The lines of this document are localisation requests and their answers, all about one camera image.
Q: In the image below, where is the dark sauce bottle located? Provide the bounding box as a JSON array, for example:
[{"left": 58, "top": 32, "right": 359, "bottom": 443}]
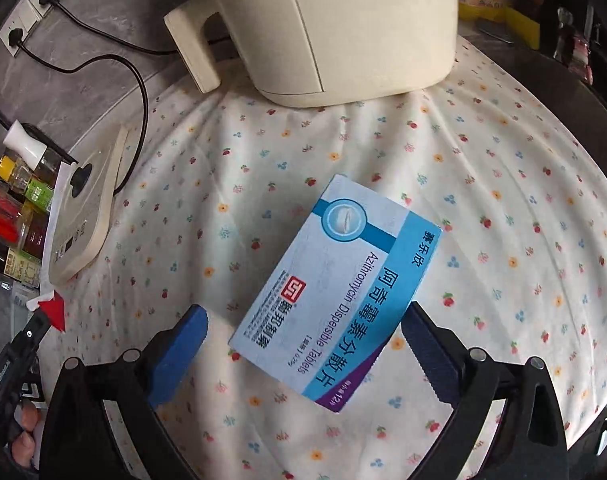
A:
[{"left": 0, "top": 232, "right": 46, "bottom": 286}]

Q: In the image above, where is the white wall socket panel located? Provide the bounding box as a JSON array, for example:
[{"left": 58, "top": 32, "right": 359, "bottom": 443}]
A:
[{"left": 0, "top": 0, "right": 81, "bottom": 58}]

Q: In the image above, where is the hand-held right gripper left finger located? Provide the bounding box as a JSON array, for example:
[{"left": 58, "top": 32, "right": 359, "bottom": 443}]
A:
[{"left": 38, "top": 304, "right": 209, "bottom": 480}]

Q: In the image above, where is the small pink bottle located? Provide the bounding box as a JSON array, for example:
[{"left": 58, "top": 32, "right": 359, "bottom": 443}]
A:
[{"left": 568, "top": 35, "right": 594, "bottom": 86}]

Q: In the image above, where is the person's left hand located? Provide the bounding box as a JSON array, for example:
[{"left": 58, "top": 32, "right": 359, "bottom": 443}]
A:
[{"left": 10, "top": 402, "right": 46, "bottom": 468}]

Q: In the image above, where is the cream air fryer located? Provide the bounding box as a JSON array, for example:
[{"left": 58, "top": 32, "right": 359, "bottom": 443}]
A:
[{"left": 163, "top": 0, "right": 459, "bottom": 108}]

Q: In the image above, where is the green label oil bottle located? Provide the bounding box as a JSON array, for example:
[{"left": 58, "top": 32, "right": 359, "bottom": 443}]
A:
[{"left": 0, "top": 155, "right": 56, "bottom": 213}]

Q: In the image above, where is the red white wrapper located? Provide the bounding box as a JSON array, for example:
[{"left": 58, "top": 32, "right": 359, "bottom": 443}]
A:
[{"left": 28, "top": 292, "right": 66, "bottom": 333}]

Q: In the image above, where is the cream appliance base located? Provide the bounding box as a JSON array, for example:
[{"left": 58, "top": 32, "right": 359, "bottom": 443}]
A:
[{"left": 48, "top": 127, "right": 130, "bottom": 281}]

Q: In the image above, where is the red sauce bottle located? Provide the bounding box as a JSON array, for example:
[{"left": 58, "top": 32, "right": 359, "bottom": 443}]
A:
[{"left": 0, "top": 185, "right": 29, "bottom": 251}]

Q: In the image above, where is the blue white medicine box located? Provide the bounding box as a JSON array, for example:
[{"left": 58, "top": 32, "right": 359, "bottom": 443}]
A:
[{"left": 227, "top": 174, "right": 443, "bottom": 415}]

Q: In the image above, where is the black power cable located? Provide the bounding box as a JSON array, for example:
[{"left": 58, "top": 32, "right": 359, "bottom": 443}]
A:
[
  {"left": 6, "top": 27, "right": 150, "bottom": 196},
  {"left": 36, "top": 0, "right": 180, "bottom": 56}
]

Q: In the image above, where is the floral tablecloth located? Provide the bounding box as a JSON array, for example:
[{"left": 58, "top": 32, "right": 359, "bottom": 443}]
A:
[{"left": 33, "top": 35, "right": 607, "bottom": 480}]

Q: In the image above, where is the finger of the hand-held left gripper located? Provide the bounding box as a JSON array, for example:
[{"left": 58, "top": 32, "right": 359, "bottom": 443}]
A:
[{"left": 10, "top": 304, "right": 54, "bottom": 353}]

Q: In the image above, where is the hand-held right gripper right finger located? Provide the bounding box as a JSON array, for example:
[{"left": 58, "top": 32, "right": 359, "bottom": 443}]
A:
[{"left": 401, "top": 301, "right": 569, "bottom": 480}]

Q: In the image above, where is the white capped glass bottle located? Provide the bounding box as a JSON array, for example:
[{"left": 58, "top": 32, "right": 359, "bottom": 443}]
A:
[{"left": 3, "top": 120, "right": 69, "bottom": 171}]

